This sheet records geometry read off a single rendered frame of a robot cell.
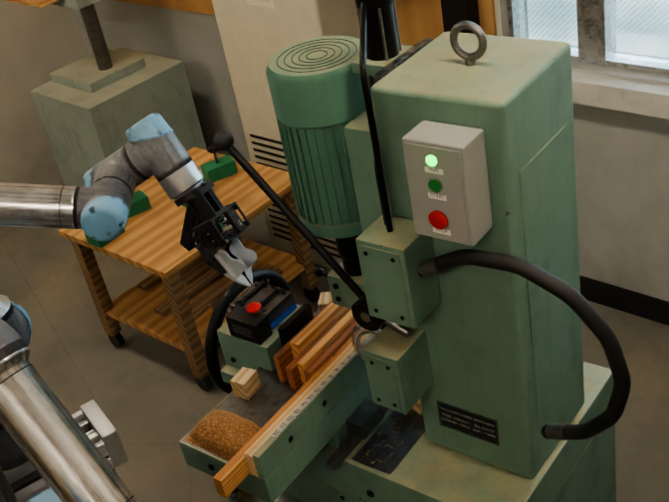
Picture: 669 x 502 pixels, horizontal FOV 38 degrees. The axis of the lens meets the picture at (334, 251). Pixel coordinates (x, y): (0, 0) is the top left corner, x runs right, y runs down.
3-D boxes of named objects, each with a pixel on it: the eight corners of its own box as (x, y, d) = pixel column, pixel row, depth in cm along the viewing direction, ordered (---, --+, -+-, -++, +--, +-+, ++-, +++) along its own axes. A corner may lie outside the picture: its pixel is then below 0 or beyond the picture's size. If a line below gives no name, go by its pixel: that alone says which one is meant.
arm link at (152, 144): (128, 130, 181) (163, 106, 178) (162, 178, 183) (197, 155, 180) (113, 137, 173) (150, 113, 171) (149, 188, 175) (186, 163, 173)
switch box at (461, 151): (435, 213, 146) (422, 119, 138) (494, 226, 141) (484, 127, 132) (413, 234, 143) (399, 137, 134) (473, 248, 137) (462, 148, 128)
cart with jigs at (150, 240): (225, 259, 397) (186, 120, 362) (330, 297, 362) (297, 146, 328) (102, 350, 359) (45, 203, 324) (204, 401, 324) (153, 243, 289)
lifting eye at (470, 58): (455, 59, 144) (450, 17, 140) (491, 63, 140) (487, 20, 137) (449, 63, 143) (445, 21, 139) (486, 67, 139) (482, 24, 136)
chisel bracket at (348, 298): (353, 290, 192) (346, 255, 187) (413, 307, 184) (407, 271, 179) (332, 311, 187) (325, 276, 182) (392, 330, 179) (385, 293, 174)
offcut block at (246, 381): (247, 381, 187) (242, 366, 185) (261, 385, 185) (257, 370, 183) (234, 395, 184) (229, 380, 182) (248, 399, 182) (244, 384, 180)
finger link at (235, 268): (253, 289, 178) (225, 248, 176) (236, 295, 182) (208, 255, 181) (264, 279, 180) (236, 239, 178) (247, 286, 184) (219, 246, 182)
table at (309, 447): (334, 278, 222) (329, 256, 219) (448, 310, 205) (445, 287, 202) (149, 449, 184) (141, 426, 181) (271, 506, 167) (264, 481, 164)
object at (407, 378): (400, 372, 172) (391, 319, 166) (433, 382, 169) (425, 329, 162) (370, 404, 167) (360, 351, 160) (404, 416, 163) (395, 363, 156)
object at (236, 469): (423, 280, 205) (421, 265, 203) (431, 282, 204) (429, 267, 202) (217, 494, 163) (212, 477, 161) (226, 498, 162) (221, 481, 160)
